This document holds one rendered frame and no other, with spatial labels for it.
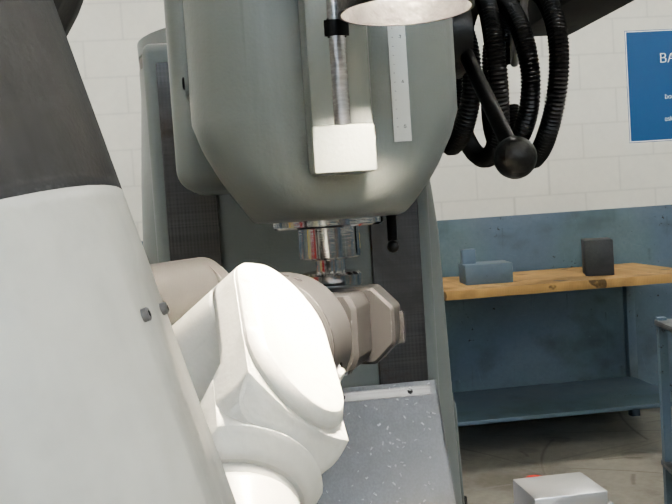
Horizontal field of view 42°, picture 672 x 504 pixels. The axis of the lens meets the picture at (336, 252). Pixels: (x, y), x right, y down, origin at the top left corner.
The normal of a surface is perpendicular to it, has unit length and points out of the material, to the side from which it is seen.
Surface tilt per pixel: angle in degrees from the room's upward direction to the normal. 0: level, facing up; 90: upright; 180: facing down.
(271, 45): 90
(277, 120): 90
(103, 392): 76
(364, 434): 63
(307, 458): 91
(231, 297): 51
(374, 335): 89
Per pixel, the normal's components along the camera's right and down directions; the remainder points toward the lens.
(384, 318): -0.28, 0.05
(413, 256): 0.11, 0.04
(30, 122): 0.79, -0.29
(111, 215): 0.91, -0.34
